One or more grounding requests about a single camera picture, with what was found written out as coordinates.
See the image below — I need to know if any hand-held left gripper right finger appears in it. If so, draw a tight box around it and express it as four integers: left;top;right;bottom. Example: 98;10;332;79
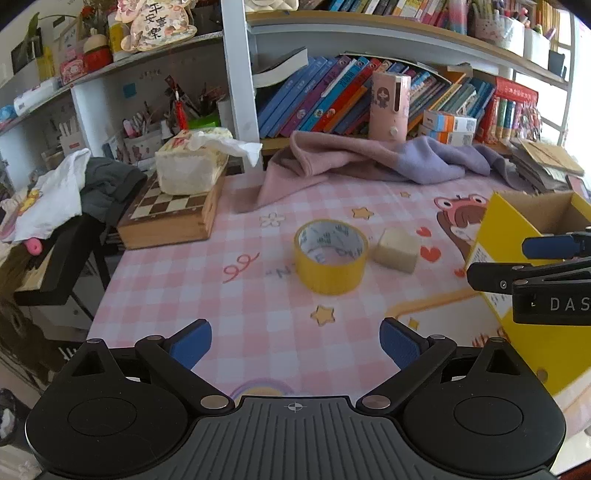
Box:
355;318;532;412

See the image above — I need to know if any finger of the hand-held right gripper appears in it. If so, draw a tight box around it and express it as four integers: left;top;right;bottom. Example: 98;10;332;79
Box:
522;229;591;260
466;258;591;292

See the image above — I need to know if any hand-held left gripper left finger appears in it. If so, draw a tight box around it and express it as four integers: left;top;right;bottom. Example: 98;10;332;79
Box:
69;318;235;412

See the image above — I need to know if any yellow cardboard box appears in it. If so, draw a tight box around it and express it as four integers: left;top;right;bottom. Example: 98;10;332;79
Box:
464;190;591;398

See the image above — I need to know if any yellow tape roll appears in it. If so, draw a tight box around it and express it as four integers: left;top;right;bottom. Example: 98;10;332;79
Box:
294;220;369;296

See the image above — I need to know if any pink checked tablecloth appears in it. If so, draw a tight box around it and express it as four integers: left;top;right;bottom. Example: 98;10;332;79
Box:
87;171;591;416

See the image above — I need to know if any pile of brown envelopes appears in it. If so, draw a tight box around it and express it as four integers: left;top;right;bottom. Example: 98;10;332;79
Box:
505;138;585;192

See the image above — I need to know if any cream square block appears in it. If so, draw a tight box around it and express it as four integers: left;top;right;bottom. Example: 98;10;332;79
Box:
372;227;421;274

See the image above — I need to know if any wooden chess box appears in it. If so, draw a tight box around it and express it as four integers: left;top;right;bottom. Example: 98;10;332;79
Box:
116;159;229;250

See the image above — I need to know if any colourful cartoon card stand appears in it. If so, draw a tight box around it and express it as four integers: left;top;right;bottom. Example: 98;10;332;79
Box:
513;102;542;139

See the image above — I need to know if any orange blue white carton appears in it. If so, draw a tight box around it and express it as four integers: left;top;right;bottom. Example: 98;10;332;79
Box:
429;130;475;146
423;110;477;134

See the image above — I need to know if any cream tissue pack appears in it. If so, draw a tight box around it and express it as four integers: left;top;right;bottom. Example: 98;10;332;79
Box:
154;128;263;196

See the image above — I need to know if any grey garment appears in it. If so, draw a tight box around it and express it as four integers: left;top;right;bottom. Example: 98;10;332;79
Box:
81;157;148;227

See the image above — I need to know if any pink cylindrical appliance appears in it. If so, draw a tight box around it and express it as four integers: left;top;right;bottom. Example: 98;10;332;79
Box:
368;71;411;141

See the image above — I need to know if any white pen holder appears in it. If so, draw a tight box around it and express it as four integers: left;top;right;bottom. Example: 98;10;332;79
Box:
524;25;550;65

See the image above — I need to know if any pink purple cloth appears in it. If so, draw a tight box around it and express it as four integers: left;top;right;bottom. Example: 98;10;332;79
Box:
255;130;536;214

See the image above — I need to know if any white printed t-shirt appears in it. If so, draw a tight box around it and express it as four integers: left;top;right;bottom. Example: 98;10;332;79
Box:
0;148;93;245

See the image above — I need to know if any pink pen holder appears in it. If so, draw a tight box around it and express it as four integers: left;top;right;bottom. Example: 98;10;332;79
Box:
473;0;525;56

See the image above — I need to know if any red tassel ornament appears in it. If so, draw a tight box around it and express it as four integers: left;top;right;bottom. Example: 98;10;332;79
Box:
172;76;188;130

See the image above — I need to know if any white open shelf unit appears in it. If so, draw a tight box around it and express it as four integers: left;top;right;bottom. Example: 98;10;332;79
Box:
0;34;227;162

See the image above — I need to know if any row of colourful picture books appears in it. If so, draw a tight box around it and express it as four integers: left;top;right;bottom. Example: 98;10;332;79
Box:
256;55;497;139

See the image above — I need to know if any white bookshelf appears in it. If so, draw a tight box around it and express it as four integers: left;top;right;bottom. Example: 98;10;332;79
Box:
221;0;578;153

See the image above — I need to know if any row of assorted paperbacks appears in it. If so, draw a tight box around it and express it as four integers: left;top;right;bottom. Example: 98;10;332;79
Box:
323;0;467;33

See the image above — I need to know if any thick white book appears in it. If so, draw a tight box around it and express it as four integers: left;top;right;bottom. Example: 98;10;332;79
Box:
252;46;309;88

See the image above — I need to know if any red cream jar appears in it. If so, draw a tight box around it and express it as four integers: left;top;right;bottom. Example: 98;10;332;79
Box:
83;28;114;72

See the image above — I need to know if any pink floral decorative plaque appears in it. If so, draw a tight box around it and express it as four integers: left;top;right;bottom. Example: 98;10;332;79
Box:
115;0;198;52

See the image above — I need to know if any white quilted handbag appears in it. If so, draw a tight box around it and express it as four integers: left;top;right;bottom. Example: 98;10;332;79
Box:
245;0;298;12

